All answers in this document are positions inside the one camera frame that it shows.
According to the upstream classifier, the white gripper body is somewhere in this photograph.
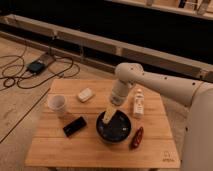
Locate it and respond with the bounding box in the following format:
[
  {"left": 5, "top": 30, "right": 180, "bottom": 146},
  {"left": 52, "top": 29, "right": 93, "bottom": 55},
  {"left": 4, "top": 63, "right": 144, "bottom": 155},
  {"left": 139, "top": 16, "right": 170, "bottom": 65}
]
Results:
[{"left": 109, "top": 79, "right": 133, "bottom": 106}]

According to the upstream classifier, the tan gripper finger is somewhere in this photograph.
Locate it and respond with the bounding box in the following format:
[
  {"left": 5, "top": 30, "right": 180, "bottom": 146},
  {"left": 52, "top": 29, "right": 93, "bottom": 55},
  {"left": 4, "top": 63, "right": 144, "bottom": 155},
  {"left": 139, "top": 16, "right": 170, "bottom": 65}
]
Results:
[{"left": 102, "top": 106, "right": 116, "bottom": 124}]

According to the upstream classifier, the white plastic bottle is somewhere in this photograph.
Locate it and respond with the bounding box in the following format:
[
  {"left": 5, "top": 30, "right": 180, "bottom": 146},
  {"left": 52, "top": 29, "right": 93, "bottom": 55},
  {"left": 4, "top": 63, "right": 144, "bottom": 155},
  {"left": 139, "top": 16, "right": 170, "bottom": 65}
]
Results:
[{"left": 133, "top": 89, "right": 144, "bottom": 118}]

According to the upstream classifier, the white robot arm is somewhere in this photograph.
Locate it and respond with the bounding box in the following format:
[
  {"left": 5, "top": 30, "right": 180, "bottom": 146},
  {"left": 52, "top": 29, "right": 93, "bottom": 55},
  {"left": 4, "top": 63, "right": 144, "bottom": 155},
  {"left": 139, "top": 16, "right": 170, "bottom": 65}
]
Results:
[{"left": 109, "top": 63, "right": 213, "bottom": 171}]

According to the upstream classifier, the dark ceramic bowl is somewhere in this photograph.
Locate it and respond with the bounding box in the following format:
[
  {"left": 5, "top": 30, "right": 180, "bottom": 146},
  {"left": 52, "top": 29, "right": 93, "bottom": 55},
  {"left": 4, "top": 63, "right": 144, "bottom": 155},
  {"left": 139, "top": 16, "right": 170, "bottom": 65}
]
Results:
[{"left": 96, "top": 110, "right": 131, "bottom": 143}]

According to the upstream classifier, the wooden table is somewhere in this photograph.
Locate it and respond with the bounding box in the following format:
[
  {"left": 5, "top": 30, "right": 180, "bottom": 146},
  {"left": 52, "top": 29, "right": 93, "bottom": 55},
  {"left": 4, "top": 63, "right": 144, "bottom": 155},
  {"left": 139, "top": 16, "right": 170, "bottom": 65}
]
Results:
[{"left": 24, "top": 78, "right": 181, "bottom": 171}]

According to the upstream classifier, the white soap bar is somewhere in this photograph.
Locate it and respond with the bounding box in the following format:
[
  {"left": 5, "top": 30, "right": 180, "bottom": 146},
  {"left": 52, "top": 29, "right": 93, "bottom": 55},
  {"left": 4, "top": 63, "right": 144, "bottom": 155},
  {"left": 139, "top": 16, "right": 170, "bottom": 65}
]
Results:
[{"left": 77, "top": 88, "right": 94, "bottom": 103}]

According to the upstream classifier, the black rectangular box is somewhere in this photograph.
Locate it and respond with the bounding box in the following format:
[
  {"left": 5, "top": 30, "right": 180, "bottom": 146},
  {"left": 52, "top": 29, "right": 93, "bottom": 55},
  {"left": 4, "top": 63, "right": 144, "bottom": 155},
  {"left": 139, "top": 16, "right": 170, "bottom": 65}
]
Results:
[{"left": 63, "top": 117, "right": 87, "bottom": 137}]

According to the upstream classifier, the blue power adapter box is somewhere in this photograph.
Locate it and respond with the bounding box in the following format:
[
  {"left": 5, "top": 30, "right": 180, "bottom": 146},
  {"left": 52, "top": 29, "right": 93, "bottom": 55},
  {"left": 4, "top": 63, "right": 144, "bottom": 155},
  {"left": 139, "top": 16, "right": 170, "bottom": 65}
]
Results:
[{"left": 27, "top": 61, "right": 45, "bottom": 74}]

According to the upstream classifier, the long wooden shelf frame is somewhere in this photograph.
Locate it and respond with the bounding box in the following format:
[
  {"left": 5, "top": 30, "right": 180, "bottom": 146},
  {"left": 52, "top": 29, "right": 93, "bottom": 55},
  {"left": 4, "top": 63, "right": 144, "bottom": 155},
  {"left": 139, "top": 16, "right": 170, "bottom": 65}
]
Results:
[{"left": 0, "top": 15, "right": 213, "bottom": 82}]

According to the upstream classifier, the black floor cable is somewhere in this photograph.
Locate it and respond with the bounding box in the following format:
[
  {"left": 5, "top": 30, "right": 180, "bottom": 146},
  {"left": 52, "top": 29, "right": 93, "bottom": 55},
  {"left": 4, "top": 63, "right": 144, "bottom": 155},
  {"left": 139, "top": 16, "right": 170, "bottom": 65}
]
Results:
[{"left": 0, "top": 39, "right": 81, "bottom": 144}]

